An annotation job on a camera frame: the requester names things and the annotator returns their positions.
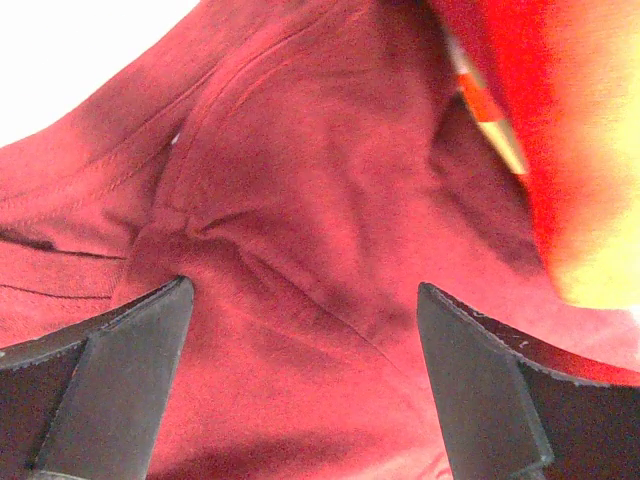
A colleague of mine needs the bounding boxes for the dark red t shirt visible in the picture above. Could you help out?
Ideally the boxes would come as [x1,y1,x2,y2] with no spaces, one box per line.
[0,0,640,480]

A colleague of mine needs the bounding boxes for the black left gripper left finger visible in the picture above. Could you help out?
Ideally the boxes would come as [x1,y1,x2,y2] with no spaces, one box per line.
[1,277,194,479]

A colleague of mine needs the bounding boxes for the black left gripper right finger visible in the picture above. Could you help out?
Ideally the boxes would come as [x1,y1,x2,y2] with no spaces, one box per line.
[417,283,639,479]

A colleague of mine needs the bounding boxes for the bright red folded shirt stack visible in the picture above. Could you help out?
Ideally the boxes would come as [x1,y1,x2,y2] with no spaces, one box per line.
[429,0,640,386]

